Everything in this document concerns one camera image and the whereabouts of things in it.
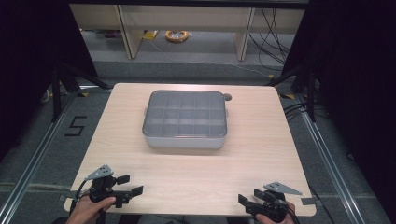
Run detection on dark curtain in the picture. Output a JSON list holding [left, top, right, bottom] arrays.
[[281, 0, 396, 223], [0, 0, 99, 162]]

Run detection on white shelf unit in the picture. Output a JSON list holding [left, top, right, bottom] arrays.
[[68, 3, 306, 62]]

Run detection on person's left hand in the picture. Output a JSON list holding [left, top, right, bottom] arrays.
[[64, 194, 117, 224]]

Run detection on aluminium floor rail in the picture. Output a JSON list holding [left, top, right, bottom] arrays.
[[293, 92, 367, 224], [0, 84, 101, 224]]

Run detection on black floor cables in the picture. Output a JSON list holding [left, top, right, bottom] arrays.
[[282, 101, 331, 123]]

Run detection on grey compartment box clear lid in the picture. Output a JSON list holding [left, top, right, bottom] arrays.
[[142, 90, 229, 149]]

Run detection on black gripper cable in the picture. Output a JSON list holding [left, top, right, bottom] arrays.
[[70, 178, 94, 216], [274, 194, 302, 224]]

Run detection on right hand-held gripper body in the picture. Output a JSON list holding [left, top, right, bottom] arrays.
[[247, 181, 304, 223]]

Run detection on person's right hand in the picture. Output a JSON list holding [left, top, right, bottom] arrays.
[[255, 201, 297, 224]]

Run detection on black metal stand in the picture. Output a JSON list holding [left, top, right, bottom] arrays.
[[265, 63, 321, 123], [50, 62, 113, 123]]

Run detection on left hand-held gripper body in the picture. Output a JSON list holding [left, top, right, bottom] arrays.
[[84, 163, 133, 209]]

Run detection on yellow packet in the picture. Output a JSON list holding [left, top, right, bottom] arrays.
[[142, 30, 160, 41]]

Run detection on bundle of black cables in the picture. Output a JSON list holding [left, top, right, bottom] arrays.
[[248, 7, 295, 73]]

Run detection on grey tape strip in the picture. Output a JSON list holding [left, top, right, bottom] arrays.
[[300, 196, 318, 206], [58, 191, 78, 203]]

